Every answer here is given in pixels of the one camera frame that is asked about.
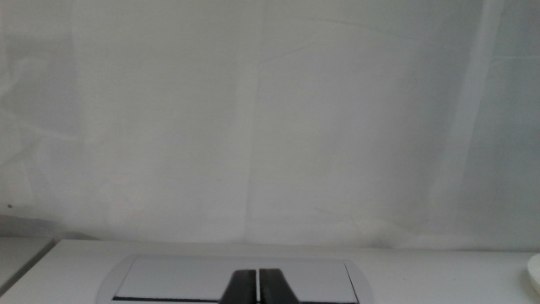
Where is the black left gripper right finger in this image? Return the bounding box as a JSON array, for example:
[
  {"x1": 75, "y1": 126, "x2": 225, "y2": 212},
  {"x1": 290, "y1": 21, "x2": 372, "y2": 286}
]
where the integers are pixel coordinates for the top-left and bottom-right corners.
[{"x1": 258, "y1": 268, "x2": 300, "y2": 304}]

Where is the grey rectangular cable hatch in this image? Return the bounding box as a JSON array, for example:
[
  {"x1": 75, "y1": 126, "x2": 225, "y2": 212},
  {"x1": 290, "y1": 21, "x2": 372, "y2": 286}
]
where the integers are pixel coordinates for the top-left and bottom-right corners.
[{"x1": 95, "y1": 254, "x2": 375, "y2": 304}]

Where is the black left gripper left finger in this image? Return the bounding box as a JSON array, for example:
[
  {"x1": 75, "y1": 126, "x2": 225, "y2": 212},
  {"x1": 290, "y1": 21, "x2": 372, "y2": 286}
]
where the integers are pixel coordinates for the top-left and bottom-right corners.
[{"x1": 218, "y1": 269, "x2": 257, "y2": 304}]

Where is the white fabric backdrop curtain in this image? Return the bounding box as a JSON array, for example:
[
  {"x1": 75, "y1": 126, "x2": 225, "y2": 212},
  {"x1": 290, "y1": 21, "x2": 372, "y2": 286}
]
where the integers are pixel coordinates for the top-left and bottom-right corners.
[{"x1": 0, "y1": 0, "x2": 540, "y2": 251}]

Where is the white shallow bowl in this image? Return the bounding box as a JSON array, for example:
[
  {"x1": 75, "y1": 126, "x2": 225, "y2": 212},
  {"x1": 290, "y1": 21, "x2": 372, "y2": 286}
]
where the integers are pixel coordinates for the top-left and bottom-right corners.
[{"x1": 526, "y1": 252, "x2": 540, "y2": 296}]

